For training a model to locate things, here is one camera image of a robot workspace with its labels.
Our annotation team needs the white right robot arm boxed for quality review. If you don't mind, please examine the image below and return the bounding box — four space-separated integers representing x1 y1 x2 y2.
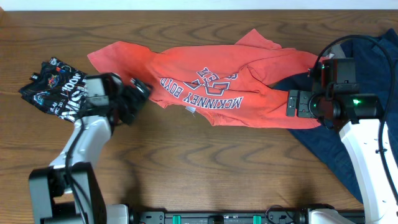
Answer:
286 90 397 223

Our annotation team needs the orange printed t-shirt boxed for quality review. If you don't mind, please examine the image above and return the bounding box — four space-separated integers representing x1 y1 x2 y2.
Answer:
88 30 318 129

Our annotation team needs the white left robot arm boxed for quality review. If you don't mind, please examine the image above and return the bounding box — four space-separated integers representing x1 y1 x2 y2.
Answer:
29 73 152 224

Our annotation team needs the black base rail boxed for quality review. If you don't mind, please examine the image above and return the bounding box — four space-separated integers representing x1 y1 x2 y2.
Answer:
129 203 366 224

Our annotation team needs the folded black printed t-shirt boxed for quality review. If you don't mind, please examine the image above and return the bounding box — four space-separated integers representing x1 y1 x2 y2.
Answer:
19 57 87 123

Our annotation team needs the navy blue garment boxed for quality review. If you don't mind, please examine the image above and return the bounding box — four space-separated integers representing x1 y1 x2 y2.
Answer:
273 28 398 205

